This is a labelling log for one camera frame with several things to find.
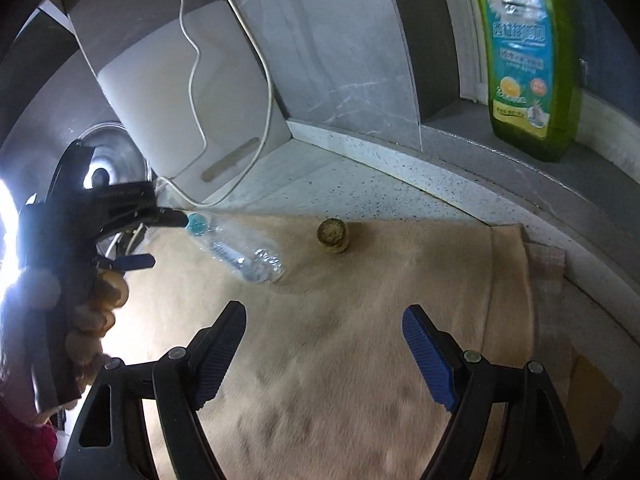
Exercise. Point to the grey cloth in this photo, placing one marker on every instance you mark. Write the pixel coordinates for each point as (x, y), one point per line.
(547, 260)

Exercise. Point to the person's left hand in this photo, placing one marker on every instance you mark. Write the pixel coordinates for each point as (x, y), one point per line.
(105, 300)

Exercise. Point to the beige cloth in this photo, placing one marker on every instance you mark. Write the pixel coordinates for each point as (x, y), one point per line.
(325, 335)

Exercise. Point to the brown cardboard sheet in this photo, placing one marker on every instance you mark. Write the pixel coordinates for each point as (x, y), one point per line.
(595, 400)

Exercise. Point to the green detergent bottle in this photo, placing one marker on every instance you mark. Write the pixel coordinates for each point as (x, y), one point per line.
(520, 60)

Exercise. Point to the stainless steel pot lid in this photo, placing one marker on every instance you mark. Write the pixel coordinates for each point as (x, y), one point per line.
(120, 145)

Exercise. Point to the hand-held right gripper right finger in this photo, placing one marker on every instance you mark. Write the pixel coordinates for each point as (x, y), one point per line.
(430, 355)

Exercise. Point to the small brown roll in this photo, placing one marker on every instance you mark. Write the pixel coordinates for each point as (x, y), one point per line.
(331, 234)

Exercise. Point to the person's left forearm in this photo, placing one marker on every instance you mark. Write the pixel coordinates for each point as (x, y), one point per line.
(25, 440)

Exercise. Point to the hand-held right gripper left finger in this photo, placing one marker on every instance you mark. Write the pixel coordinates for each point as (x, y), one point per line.
(220, 360)

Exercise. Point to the clear plastic bottle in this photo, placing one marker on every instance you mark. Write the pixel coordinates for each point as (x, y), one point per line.
(240, 255)

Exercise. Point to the white grey appliance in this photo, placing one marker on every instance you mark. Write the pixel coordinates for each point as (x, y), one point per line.
(150, 85)

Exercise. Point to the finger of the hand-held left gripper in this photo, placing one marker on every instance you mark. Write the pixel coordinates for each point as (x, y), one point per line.
(135, 261)
(170, 217)

